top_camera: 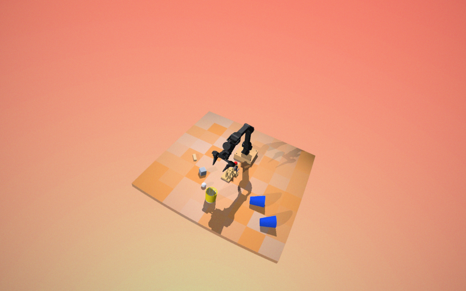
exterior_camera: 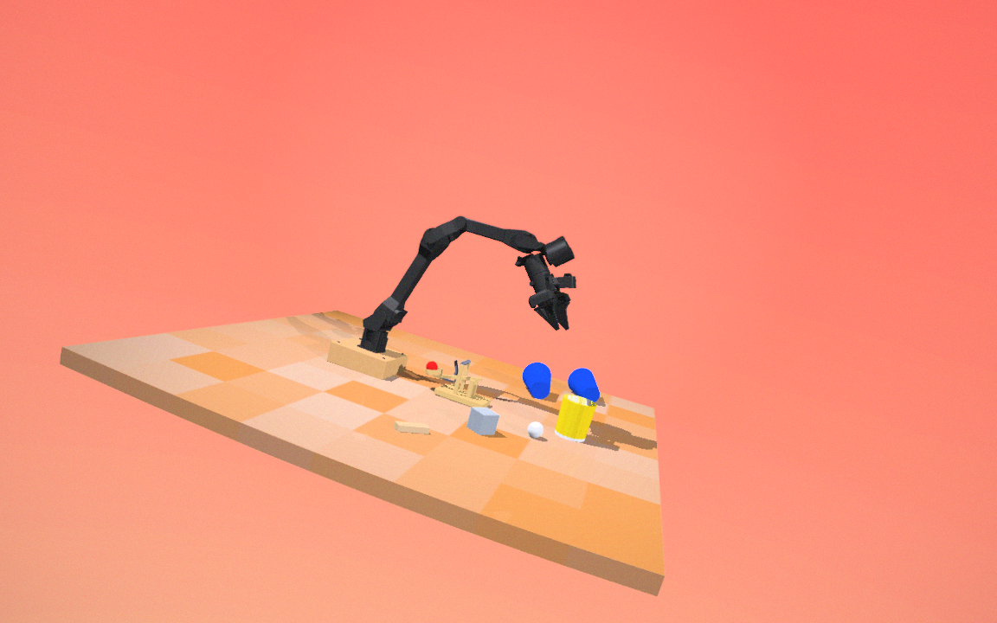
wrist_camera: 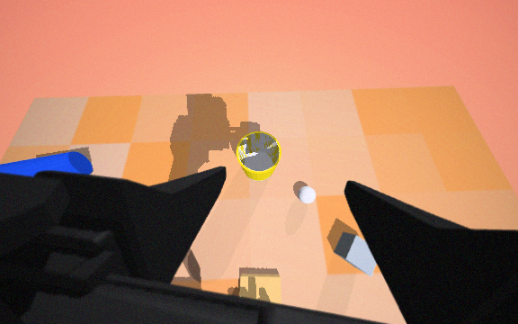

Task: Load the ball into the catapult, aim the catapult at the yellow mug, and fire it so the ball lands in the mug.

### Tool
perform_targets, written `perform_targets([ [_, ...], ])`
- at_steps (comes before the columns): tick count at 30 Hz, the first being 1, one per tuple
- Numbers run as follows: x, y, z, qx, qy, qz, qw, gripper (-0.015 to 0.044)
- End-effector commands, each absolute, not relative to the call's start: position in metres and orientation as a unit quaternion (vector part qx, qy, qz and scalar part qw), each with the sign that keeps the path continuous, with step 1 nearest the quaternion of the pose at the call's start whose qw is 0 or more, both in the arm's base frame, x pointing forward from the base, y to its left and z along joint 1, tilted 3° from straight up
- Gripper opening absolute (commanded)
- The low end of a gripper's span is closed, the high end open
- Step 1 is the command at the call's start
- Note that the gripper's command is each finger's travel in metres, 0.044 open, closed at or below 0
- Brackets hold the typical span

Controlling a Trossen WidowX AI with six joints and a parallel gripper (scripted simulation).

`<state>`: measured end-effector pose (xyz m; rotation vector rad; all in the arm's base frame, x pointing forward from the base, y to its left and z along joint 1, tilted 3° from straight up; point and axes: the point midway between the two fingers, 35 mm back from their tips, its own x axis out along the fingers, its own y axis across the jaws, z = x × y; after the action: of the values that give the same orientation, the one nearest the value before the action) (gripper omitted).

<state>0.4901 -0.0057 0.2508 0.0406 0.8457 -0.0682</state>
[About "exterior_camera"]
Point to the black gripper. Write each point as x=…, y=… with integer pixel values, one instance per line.
x=552, y=306

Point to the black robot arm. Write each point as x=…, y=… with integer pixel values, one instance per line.
x=434, y=242

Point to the yellow mug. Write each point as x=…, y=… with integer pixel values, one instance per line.
x=575, y=416

